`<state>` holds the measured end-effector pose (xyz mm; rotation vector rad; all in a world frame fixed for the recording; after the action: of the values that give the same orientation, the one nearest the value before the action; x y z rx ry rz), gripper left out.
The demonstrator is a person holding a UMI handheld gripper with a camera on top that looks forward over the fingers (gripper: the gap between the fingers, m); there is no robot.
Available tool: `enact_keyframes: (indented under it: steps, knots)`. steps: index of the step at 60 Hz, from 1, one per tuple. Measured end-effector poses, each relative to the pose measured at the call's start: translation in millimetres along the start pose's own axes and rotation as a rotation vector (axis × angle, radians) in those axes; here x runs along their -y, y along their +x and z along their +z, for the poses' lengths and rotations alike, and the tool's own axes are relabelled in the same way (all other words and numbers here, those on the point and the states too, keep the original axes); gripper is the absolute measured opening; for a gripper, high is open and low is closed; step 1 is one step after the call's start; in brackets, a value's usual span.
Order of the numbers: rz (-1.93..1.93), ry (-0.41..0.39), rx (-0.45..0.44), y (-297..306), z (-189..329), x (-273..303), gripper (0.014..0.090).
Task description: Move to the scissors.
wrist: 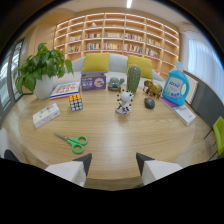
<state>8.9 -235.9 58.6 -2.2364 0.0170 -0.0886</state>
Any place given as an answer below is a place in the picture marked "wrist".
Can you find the white spiky figurine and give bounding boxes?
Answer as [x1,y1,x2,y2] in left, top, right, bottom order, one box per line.
[115,88,135,116]

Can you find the grey sofa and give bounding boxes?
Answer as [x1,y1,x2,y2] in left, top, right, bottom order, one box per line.
[51,52,166,91]

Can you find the blue detergent bottle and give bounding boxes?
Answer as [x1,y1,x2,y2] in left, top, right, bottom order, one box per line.
[161,68,191,107]

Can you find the white long box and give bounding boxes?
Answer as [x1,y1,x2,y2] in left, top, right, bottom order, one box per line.
[171,104,198,127]

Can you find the colourful picture book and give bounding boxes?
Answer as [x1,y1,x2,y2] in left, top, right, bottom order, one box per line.
[49,81,81,101]

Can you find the green cactus ornament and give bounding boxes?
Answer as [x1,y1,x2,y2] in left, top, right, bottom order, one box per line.
[126,64,142,95]

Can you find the green chair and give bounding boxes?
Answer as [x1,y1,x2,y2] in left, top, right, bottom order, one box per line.
[203,115,224,162]

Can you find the yellow cushion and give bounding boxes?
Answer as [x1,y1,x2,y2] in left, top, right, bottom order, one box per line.
[126,54,154,81]
[80,52,111,74]

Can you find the green potted plant white pot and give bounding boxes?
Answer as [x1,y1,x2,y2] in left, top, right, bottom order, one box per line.
[13,42,74,101]

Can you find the purple book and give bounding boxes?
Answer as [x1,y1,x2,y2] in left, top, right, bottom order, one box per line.
[159,96,181,109]

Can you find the green handled scissors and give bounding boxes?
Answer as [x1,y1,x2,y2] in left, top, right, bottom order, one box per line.
[53,131,89,155]

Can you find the white rectangular box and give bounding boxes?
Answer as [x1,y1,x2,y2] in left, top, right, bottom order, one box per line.
[32,102,62,129]

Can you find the grey stone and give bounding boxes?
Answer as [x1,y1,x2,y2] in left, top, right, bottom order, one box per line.
[143,97,156,110]

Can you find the golden elephant figurine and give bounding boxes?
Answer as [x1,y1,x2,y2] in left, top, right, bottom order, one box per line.
[142,79,164,100]

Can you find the purple box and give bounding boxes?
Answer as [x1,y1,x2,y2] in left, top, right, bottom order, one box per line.
[80,70,107,92]

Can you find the wooden bookshelf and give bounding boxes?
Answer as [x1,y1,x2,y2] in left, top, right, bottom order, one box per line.
[53,12,181,81]

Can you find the rubik's cube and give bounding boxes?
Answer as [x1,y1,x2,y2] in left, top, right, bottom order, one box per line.
[68,93,84,113]

